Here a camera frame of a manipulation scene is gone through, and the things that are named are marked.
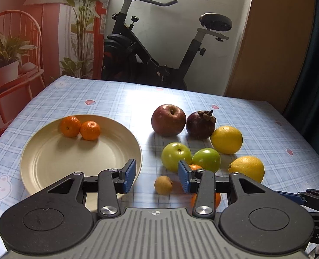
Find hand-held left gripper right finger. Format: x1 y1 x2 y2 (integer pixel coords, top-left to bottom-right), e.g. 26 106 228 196
178 160 266 218

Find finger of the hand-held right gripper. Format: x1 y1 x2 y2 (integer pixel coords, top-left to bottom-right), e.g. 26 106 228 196
275 188 319 214

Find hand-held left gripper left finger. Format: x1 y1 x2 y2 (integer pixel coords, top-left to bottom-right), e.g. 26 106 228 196
47 159 137 218

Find small brown longan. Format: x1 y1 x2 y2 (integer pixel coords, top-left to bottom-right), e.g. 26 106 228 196
154 175 173 195

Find large orange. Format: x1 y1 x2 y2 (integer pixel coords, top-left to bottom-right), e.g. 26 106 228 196
190 191 222 211

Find yellow lemon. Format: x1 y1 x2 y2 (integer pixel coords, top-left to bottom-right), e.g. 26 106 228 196
228 156 265 183
211 126 243 155

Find cream round plate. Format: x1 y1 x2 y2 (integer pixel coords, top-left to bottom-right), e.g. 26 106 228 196
21 115 143 213

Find green apple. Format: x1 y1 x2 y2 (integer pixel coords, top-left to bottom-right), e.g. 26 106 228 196
161 142 192 172
192 148 221 173

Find dark purple mangosteen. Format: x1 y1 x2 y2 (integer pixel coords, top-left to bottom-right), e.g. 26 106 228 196
186 110 216 140

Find red apple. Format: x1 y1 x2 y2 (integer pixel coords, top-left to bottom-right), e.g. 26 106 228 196
151 104 187 137

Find black exercise bike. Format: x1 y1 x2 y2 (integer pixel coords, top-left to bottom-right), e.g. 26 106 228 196
101 0 233 91

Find brown wooden door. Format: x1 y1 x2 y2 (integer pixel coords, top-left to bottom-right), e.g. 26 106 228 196
224 0 319 114

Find printed wall poster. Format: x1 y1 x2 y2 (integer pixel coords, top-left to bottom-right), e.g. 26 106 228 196
0 0 111 152

